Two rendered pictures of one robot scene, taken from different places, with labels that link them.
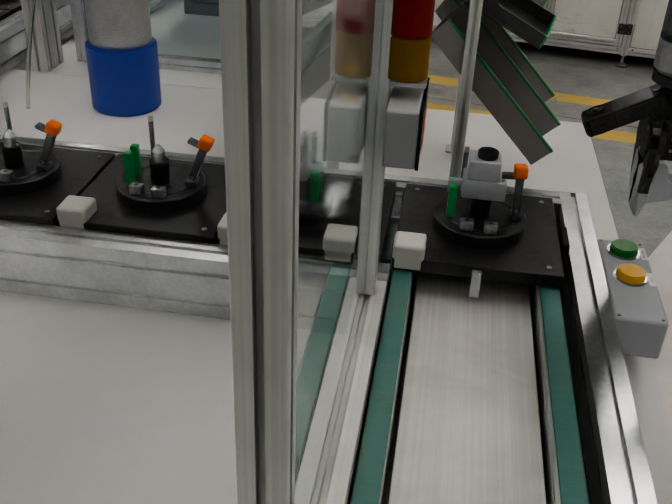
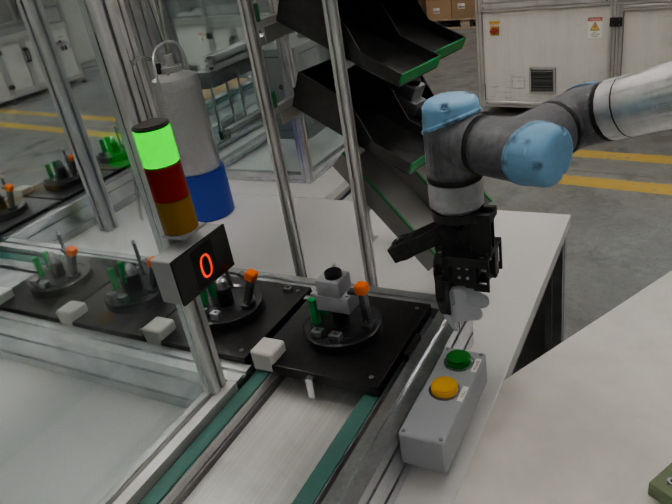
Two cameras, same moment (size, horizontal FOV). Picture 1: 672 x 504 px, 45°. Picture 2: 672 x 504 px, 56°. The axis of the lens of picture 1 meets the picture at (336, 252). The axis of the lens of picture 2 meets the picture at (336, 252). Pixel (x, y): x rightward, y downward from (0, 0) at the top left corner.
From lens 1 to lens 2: 0.66 m
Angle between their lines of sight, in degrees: 22
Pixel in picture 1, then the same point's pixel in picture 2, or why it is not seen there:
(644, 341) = (428, 456)
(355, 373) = (147, 467)
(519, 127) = not seen: hidden behind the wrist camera
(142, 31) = (206, 161)
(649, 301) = (443, 417)
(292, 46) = not seen: outside the picture
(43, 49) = not seen: hidden behind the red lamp
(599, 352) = (354, 468)
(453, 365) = (254, 463)
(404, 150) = (171, 290)
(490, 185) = (334, 300)
